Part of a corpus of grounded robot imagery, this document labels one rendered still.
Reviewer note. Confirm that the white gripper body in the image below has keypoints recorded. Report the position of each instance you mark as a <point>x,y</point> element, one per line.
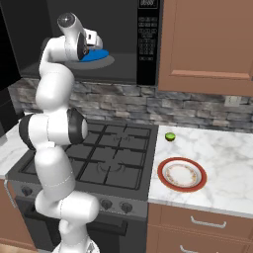
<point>98,42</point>

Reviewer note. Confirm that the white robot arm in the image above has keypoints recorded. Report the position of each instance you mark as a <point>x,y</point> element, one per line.
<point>54,125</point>

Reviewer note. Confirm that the blue plate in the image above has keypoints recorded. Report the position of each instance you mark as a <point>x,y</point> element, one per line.
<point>97,55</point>

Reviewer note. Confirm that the grey microwave turntable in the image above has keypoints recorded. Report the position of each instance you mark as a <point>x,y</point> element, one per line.
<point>104,62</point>

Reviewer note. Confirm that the black microwave oven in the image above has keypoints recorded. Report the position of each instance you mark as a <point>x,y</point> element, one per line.
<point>150,39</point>

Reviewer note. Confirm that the black microwave door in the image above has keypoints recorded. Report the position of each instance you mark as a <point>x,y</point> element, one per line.
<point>8,49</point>

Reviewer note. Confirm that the black counter appliance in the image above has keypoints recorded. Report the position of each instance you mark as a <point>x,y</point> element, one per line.
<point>7,112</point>

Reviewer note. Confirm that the red rimmed white plate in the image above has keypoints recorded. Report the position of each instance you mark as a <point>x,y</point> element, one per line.
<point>182,174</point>

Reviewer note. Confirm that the black gas hob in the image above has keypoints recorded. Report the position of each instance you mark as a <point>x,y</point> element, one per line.
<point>115,154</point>

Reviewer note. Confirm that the green lime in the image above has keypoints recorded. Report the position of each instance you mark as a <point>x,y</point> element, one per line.
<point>170,136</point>

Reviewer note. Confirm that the black oven knob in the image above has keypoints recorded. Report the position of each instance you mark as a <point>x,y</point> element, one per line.
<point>106,204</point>
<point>126,207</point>
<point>26,190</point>

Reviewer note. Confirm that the brown drawer front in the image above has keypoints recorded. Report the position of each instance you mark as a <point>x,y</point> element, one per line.
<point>171,217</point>
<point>224,245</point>

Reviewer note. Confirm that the brown base cupboard door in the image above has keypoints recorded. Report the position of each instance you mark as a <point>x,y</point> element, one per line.
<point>13,224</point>

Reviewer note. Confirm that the brown wall cupboard door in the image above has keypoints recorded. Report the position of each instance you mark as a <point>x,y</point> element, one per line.
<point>210,42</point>

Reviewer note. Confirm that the white wall socket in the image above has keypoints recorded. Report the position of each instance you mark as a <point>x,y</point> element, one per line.
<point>233,101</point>

